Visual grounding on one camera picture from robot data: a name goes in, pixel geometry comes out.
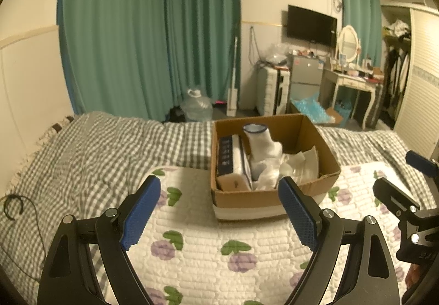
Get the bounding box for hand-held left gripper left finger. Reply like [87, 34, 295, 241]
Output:
[38, 175, 162, 305]

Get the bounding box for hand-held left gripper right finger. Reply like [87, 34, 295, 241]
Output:
[277, 176, 402, 305]

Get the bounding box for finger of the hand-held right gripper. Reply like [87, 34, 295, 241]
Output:
[406, 151, 439, 189]
[373, 177, 421, 220]

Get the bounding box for white fuzzy sock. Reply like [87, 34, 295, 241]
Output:
[243, 123, 284, 168]
[252, 158, 281, 191]

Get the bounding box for white cloth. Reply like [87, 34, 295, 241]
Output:
[283, 146, 320, 185]

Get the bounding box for brown cardboard box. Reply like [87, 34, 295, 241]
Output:
[210, 114, 342, 222]

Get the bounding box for navy white tissue paper pack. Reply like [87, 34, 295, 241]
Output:
[217, 135, 254, 183]

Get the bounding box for person's right hand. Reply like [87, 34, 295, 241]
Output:
[406, 264, 423, 289]

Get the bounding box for small tan box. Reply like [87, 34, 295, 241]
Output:
[218, 173, 253, 191]

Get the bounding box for grey checked blanket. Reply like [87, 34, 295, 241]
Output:
[0, 112, 439, 295]

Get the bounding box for floral quilted mat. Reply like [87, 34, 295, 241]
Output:
[103, 161, 429, 305]

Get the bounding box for white wardrobe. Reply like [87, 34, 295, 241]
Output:
[381, 1, 439, 159]

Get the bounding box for hanging dark clothes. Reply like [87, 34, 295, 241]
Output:
[386, 46, 411, 109]

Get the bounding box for teal bin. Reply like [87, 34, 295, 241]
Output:
[334, 99, 353, 119]

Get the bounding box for black bag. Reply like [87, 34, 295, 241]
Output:
[165, 106, 187, 122]

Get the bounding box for box of blue bottles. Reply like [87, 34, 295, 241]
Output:
[290, 92, 344, 126]

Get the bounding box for white dressing table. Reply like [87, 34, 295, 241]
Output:
[320, 67, 385, 129]

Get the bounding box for clear water jug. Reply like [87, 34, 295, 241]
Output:
[181, 88, 213, 122]

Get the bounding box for white suitcase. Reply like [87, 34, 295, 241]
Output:
[257, 65, 292, 116]

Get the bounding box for white stick mop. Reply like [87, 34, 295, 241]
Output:
[226, 26, 241, 116]

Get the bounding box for grey mini fridge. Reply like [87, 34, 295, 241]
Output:
[288, 54, 325, 111]

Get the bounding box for oval white-framed mirror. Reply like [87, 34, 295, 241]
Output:
[337, 25, 363, 66]

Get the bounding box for clear plastic bag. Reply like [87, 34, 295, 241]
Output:
[262, 43, 289, 68]

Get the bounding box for narrow green curtain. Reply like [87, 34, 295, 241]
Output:
[338, 0, 383, 70]

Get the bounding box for wide green curtain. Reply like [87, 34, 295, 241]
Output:
[57, 0, 242, 122]

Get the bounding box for black cable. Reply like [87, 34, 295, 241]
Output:
[3, 194, 47, 281]

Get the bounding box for black wall television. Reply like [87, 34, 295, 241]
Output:
[287, 5, 338, 49]

